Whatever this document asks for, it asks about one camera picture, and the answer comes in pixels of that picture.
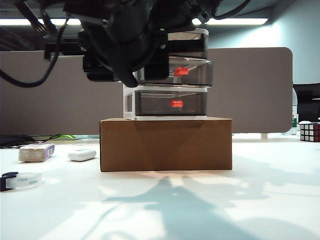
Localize clear bottle with green label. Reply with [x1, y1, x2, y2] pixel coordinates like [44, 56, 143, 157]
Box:
[290, 89, 300, 137]

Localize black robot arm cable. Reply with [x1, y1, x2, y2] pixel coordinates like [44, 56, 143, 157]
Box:
[0, 17, 68, 88]

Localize white plastic drawer cabinet frame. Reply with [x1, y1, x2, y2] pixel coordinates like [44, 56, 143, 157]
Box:
[122, 27, 210, 121]

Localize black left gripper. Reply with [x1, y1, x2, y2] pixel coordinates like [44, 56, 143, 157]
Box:
[44, 23, 208, 88]

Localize transparent tape roll with dispenser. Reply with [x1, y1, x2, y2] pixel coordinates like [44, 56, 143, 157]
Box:
[0, 171, 45, 192]

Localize white earbud case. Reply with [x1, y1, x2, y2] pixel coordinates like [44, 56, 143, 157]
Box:
[67, 148, 97, 162]

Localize black rubik's cube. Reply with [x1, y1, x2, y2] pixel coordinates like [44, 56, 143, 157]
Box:
[299, 121, 320, 143]

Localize brown fabric partition panel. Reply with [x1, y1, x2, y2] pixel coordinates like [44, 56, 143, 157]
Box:
[0, 47, 294, 137]

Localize black desk cables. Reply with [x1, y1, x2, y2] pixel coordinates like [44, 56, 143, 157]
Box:
[0, 134, 62, 149]

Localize long ceiling light strip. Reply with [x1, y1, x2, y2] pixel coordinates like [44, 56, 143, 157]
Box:
[0, 17, 269, 26]

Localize white eraser in purple sleeve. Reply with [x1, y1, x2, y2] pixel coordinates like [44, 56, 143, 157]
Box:
[18, 143, 56, 163]

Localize black office chair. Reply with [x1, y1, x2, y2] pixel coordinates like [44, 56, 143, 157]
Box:
[292, 83, 320, 123]

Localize brown cardboard box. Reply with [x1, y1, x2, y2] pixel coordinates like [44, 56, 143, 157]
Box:
[99, 117, 233, 173]

